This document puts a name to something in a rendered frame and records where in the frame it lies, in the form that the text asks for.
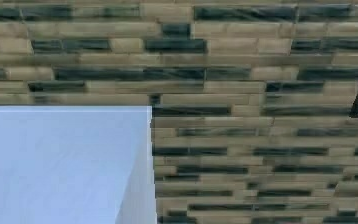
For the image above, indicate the pale blue cabinet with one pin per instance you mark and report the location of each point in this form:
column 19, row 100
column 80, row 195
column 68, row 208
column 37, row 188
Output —
column 63, row 166

